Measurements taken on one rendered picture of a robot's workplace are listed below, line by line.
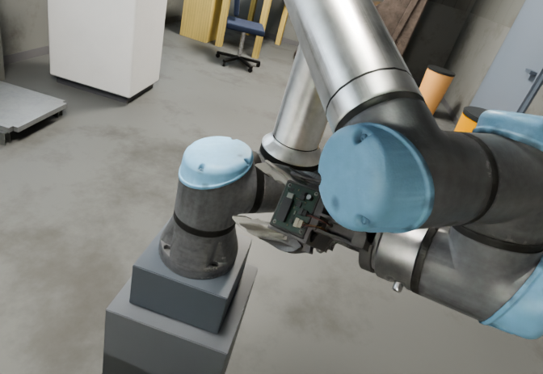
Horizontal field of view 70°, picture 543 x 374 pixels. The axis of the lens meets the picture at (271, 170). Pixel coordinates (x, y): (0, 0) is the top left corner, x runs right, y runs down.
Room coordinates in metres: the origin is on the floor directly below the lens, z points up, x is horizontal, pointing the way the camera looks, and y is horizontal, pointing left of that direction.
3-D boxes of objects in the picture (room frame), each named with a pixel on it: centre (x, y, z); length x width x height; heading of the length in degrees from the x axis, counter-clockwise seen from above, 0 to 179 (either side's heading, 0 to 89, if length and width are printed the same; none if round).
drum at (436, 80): (5.40, -1.79, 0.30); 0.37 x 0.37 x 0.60
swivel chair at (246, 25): (5.11, 0.85, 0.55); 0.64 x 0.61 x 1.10; 83
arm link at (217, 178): (0.58, 0.09, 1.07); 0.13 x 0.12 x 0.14; 120
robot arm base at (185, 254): (0.57, 0.09, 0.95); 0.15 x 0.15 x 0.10
